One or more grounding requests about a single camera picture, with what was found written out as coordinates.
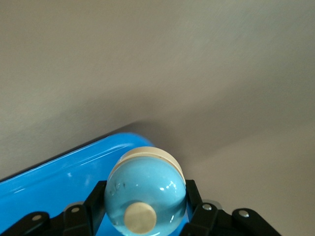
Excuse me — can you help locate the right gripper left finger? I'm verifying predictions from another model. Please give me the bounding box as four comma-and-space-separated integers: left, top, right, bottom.
0, 181, 108, 236

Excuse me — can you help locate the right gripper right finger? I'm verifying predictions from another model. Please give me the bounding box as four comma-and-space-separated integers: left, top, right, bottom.
181, 179, 281, 236

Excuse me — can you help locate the blue call bell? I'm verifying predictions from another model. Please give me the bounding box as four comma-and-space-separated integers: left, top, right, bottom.
103, 146, 188, 234

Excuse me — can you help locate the blue plastic tray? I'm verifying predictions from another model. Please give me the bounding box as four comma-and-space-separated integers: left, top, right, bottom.
0, 132, 191, 236

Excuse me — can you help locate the brown table cover mat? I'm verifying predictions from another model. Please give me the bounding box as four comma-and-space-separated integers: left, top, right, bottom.
0, 0, 315, 236

